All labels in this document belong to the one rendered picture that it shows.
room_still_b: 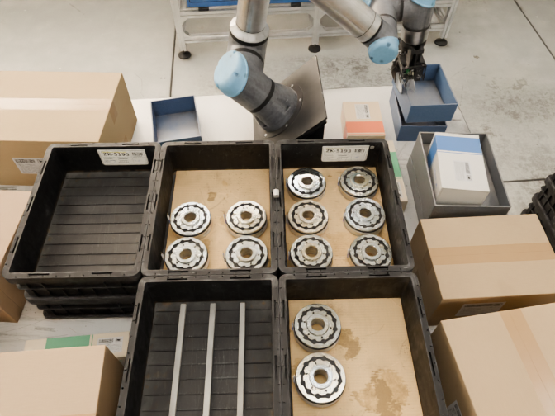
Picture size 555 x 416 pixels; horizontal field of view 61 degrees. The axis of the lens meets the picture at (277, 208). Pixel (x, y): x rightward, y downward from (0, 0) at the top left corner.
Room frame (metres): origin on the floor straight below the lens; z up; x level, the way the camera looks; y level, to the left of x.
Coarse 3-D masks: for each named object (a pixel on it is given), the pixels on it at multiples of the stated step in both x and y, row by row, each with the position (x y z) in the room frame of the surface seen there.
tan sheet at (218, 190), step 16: (176, 176) 0.83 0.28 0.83; (192, 176) 0.83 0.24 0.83; (208, 176) 0.83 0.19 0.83; (224, 176) 0.83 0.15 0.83; (240, 176) 0.83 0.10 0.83; (256, 176) 0.83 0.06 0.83; (176, 192) 0.78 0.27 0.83; (192, 192) 0.78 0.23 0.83; (208, 192) 0.78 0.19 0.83; (224, 192) 0.78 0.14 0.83; (240, 192) 0.78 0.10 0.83; (256, 192) 0.78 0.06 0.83; (208, 208) 0.72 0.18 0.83; (224, 208) 0.72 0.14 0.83; (224, 224) 0.67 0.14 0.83; (208, 240) 0.62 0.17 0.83; (224, 240) 0.62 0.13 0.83
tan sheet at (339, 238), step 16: (288, 176) 0.83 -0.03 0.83; (336, 176) 0.83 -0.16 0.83; (336, 192) 0.78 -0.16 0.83; (288, 208) 0.72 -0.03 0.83; (336, 208) 0.72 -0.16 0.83; (336, 224) 0.67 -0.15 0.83; (384, 224) 0.67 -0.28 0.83; (288, 240) 0.62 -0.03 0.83; (336, 240) 0.62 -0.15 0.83; (352, 240) 0.62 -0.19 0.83; (336, 256) 0.58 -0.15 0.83
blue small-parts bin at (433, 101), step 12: (432, 72) 1.29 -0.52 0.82; (420, 84) 1.27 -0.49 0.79; (432, 84) 1.27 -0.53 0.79; (444, 84) 1.22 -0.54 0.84; (396, 96) 1.21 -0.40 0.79; (408, 96) 1.13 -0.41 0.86; (420, 96) 1.21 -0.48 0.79; (432, 96) 1.21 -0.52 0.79; (444, 96) 1.19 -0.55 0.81; (408, 108) 1.10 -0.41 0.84; (420, 108) 1.09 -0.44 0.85; (432, 108) 1.09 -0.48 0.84; (444, 108) 1.10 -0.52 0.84; (456, 108) 1.10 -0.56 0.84; (408, 120) 1.09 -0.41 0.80; (420, 120) 1.09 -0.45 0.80; (432, 120) 1.10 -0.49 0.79; (444, 120) 1.10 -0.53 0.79
